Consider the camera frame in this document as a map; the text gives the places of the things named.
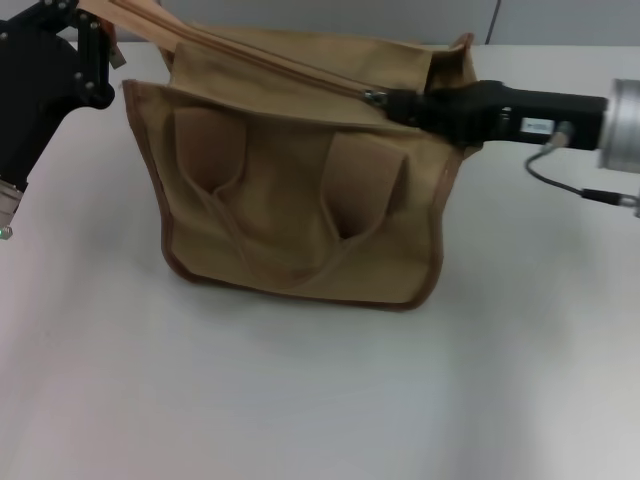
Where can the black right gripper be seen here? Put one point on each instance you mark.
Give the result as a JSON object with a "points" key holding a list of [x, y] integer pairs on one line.
{"points": [[500, 115]]}

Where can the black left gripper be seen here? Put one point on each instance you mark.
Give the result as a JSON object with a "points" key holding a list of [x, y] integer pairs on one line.
{"points": [[35, 100]]}

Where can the silver metal zipper pull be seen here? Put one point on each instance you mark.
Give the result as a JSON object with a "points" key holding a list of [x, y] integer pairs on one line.
{"points": [[375, 97]]}

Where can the khaki canvas food bag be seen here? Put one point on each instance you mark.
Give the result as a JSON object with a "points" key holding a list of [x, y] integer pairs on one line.
{"points": [[300, 210]]}

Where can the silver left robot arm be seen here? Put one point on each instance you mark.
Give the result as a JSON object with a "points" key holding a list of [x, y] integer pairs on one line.
{"points": [[9, 210]]}

